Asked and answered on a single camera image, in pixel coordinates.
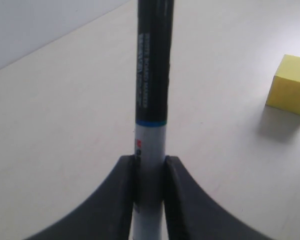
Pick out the black white whiteboard marker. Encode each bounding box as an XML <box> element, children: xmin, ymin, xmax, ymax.
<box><xmin>132</xmin><ymin>0</ymin><xmax>175</xmax><ymax>240</ymax></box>

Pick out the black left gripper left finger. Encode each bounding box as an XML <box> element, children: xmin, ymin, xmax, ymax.
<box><xmin>30</xmin><ymin>155</ymin><xmax>135</xmax><ymax>240</ymax></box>

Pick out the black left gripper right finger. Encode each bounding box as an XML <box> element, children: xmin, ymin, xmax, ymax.
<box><xmin>164</xmin><ymin>156</ymin><xmax>268</xmax><ymax>240</ymax></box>

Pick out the yellow foam cube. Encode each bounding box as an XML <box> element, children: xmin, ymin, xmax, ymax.
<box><xmin>265</xmin><ymin>54</ymin><xmax>300</xmax><ymax>116</ymax></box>

